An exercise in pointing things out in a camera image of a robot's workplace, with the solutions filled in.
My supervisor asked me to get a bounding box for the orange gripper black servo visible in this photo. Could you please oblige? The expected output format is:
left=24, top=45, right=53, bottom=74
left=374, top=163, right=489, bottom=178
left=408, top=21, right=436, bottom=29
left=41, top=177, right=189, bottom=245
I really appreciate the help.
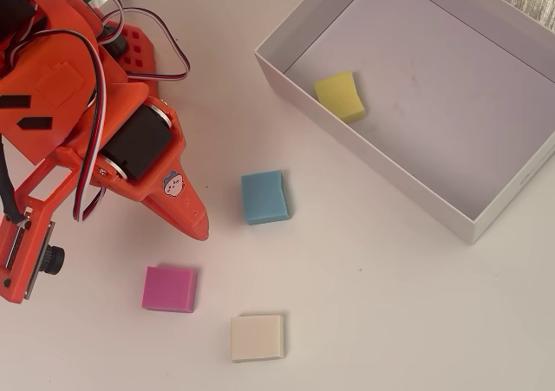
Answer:
left=95, top=81, right=211, bottom=241

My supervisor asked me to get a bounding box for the yellow foam cuboid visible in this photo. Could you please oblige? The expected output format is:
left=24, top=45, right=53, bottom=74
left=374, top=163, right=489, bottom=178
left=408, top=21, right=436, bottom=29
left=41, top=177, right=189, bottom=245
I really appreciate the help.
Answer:
left=312, top=70, right=367, bottom=123

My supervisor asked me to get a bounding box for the blue foam cuboid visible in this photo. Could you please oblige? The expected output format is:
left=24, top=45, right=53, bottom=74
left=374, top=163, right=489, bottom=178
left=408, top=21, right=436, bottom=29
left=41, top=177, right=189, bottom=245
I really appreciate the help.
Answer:
left=239, top=168, right=291, bottom=226

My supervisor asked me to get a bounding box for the pink foam cuboid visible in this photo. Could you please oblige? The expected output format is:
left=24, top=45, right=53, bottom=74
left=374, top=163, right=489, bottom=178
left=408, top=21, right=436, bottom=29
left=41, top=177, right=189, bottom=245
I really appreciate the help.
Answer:
left=140, top=264, right=199, bottom=314

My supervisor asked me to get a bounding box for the cream foam cuboid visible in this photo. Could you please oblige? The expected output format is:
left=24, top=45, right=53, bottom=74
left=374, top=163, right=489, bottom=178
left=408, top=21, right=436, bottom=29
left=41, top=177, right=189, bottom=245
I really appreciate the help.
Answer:
left=229, top=314, right=286, bottom=363

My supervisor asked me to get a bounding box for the white cardboard bin box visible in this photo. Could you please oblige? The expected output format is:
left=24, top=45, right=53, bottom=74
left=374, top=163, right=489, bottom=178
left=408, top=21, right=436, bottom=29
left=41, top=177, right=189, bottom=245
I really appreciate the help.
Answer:
left=253, top=0, right=555, bottom=247

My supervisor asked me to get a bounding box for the cartoon face sticker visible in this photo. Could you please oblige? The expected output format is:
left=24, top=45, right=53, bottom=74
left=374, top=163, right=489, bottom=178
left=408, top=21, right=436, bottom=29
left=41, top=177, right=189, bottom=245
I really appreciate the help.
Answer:
left=162, top=170, right=186, bottom=200

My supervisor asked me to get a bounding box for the white red black servo cable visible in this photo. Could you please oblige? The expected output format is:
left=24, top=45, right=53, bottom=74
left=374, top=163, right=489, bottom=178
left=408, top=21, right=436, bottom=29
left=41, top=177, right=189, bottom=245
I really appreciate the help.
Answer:
left=120, top=7, right=192, bottom=82
left=0, top=26, right=109, bottom=223
left=45, top=0, right=125, bottom=48

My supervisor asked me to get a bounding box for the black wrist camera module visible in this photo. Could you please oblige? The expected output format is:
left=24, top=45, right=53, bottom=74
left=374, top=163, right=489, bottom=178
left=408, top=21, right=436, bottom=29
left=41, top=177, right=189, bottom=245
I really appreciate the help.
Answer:
left=23, top=219, right=67, bottom=300

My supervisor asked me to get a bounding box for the black camera cable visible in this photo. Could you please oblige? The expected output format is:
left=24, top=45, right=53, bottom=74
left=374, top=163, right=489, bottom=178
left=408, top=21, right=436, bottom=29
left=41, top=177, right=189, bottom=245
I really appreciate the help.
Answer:
left=0, top=133, right=31, bottom=230

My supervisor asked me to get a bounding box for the orange camera mount bracket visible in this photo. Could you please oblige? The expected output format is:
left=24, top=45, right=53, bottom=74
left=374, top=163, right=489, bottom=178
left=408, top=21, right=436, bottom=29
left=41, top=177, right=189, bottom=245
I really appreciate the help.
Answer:
left=0, top=146, right=108, bottom=304

